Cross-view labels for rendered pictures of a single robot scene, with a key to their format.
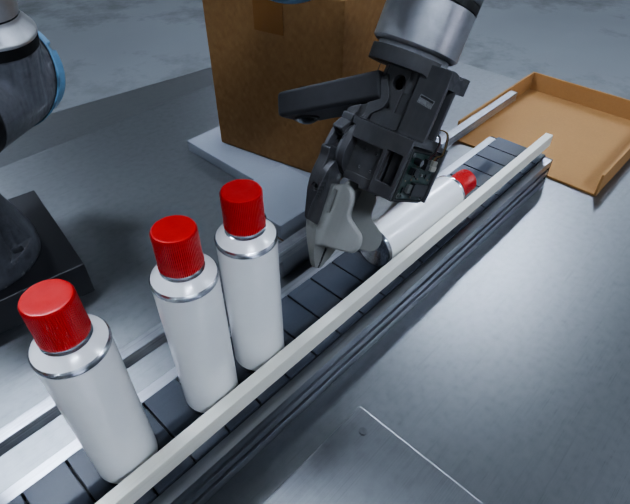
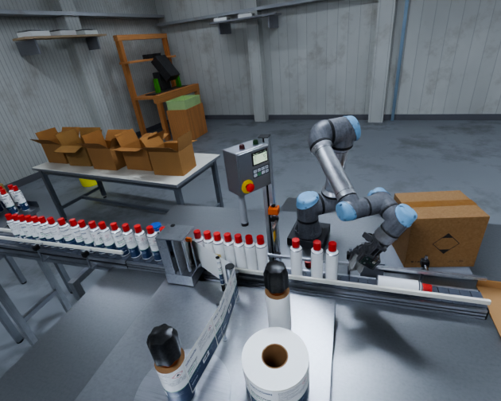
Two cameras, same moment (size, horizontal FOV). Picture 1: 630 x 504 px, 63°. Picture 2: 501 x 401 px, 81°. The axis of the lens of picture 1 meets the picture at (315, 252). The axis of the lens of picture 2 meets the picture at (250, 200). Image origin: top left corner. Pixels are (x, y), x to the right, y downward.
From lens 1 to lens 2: 96 cm
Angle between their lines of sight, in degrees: 55
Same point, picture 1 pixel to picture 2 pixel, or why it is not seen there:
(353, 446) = (326, 302)
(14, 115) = (328, 208)
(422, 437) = (345, 320)
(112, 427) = (294, 264)
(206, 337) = (315, 262)
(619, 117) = not seen: outside the picture
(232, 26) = not seen: hidden behind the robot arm
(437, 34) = (379, 236)
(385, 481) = (324, 310)
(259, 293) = (328, 262)
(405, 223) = (387, 281)
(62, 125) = not seen: hidden behind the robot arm
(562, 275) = (436, 336)
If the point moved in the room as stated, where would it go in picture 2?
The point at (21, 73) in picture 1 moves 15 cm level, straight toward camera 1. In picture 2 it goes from (333, 202) to (323, 216)
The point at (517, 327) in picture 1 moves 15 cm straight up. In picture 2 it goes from (399, 329) to (405, 301)
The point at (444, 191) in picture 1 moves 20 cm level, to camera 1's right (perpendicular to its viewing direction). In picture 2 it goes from (410, 283) to (461, 318)
